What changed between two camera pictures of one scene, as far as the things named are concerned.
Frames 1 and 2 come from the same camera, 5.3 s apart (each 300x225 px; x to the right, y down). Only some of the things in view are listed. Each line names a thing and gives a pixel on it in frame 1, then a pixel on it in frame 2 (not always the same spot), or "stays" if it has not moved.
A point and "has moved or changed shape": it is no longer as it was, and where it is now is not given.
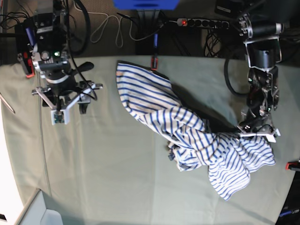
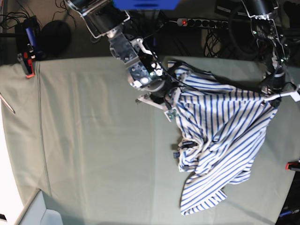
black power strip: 202,23 stays
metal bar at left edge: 6,103 stays
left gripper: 63,95 to 162,94
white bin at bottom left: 35,213 stays
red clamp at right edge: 292,164 stays
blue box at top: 147,4 stays
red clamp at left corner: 28,64 stays
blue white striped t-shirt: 230,156 has moved or changed shape
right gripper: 253,126 to 274,88
